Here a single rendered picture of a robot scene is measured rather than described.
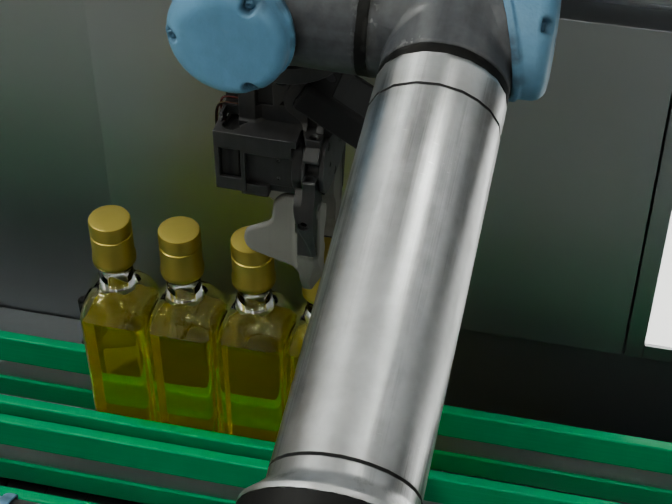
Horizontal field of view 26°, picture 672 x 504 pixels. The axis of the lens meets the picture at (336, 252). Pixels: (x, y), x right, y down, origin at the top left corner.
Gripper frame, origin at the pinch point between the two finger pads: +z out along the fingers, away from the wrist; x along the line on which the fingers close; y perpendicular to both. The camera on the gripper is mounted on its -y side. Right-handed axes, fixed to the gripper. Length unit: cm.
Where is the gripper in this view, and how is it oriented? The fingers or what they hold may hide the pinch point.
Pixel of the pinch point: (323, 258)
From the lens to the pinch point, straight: 113.0
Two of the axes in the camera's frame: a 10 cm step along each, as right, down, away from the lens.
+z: 0.0, 7.4, 6.7
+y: -9.7, -1.6, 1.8
